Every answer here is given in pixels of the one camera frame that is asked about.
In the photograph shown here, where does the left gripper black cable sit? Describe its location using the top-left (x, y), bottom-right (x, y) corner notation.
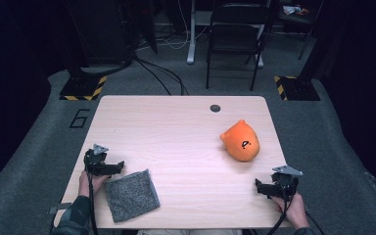
top-left (86, 171), bottom-right (100, 235)

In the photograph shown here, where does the thin black cable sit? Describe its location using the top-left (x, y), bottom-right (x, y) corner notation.
top-left (305, 211), bottom-right (326, 235)

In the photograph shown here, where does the white desk leg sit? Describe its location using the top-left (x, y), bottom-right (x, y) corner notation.
top-left (186, 0), bottom-right (198, 65)

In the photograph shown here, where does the person's left hand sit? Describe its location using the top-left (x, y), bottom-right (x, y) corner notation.
top-left (78, 169), bottom-right (111, 199)

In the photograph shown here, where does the black floor cable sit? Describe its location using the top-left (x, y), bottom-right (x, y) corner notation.
top-left (143, 60), bottom-right (190, 96)
top-left (134, 58), bottom-right (172, 96)

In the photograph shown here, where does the grey cloth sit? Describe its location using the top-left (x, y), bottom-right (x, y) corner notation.
top-left (103, 168), bottom-right (162, 224)

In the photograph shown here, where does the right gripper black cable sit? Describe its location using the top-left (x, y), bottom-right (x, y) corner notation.
top-left (265, 190), bottom-right (294, 235)

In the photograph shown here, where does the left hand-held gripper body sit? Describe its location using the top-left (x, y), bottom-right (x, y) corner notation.
top-left (83, 143), bottom-right (113, 177)

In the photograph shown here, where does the orange round toy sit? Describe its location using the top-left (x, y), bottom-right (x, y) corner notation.
top-left (219, 118), bottom-right (261, 163)

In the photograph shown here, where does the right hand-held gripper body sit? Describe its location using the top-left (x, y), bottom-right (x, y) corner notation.
top-left (269, 164), bottom-right (305, 199)

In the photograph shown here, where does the white and orange clutter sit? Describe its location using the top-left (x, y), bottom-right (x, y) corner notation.
top-left (282, 4), bottom-right (310, 17)

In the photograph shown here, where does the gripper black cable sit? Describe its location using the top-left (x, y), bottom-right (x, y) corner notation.
top-left (265, 190), bottom-right (294, 235)
top-left (86, 171), bottom-right (100, 235)

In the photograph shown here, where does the dark cabinet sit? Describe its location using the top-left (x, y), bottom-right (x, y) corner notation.
top-left (63, 0), bottom-right (135, 67)

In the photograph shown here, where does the black folding chair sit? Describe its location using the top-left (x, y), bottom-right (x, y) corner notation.
top-left (205, 2), bottom-right (270, 92)

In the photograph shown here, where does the striped black stand base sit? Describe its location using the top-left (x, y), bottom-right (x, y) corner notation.
top-left (59, 73), bottom-right (108, 102)
top-left (273, 74), bottom-right (321, 102)

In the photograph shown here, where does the person's right hand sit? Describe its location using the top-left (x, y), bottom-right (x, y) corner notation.
top-left (271, 192), bottom-right (310, 230)

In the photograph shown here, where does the grey tape strip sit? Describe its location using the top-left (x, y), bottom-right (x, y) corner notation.
top-left (47, 202), bottom-right (73, 215)

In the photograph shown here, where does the white floor cable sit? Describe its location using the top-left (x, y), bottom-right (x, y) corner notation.
top-left (136, 0), bottom-right (210, 52)

